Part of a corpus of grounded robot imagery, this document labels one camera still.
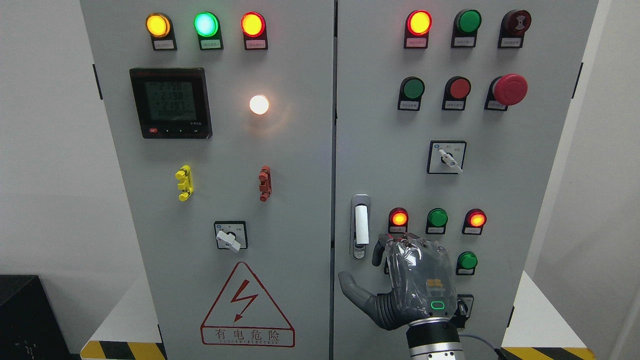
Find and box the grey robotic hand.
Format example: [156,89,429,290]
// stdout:
[338,233,458,331]

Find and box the silver door handle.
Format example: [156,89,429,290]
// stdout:
[349,193,371,260]

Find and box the grey right cabinet door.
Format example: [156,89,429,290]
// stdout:
[334,0,598,346]

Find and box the grey cabinet door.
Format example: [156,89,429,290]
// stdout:
[80,0,335,360]
[334,0,598,346]

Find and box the grey left cabinet door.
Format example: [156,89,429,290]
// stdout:
[80,0,335,360]

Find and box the red lit indicator left door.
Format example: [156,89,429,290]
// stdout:
[240,11,268,51]

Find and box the green push button bottom right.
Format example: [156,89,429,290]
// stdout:
[455,251,478,276]

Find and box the green indicator lower middle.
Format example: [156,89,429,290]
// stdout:
[425,208,449,235]

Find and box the red lit indicator lower left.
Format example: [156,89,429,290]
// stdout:
[387,207,409,234]

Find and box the red lit indicator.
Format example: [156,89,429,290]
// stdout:
[461,208,487,236]
[403,9,433,49]
[387,207,409,234]

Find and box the red lit indicator lower right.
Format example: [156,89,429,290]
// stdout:
[461,208,487,236]

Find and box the red high voltage warning sticker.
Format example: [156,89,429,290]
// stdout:
[199,261,296,348]

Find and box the green push button upper row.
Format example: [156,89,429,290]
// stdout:
[397,76,425,112]

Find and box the red push button upper row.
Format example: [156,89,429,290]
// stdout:
[441,76,471,111]

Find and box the red emergency stop button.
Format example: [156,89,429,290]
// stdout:
[484,73,528,112]

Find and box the white lit indicator light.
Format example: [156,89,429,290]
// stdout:
[249,95,270,116]

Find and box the red lit indicator top right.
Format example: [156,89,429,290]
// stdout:
[403,9,433,49]

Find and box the green indicator top right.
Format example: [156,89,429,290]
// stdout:
[450,9,482,49]

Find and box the dark red buzzer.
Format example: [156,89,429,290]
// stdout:
[497,9,532,49]

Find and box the white platform with hazard stripes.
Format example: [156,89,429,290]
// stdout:
[80,273,595,360]

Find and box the black digital power meter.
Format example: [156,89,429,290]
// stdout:
[129,67,213,139]

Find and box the green lit indicator light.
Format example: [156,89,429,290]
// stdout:
[193,11,224,51]

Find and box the yellow indicator light top left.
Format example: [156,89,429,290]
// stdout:
[145,13,178,51]

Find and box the black box lower left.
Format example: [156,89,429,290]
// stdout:
[0,275,71,360]

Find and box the black key selector switch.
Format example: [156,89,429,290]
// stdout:
[450,294,474,330]

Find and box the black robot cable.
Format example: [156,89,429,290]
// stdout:
[459,334,508,360]

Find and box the upper right rotary selector switch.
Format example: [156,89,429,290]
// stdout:
[427,140,467,174]

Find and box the left door rotary selector switch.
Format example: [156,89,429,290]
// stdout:
[214,220,249,253]

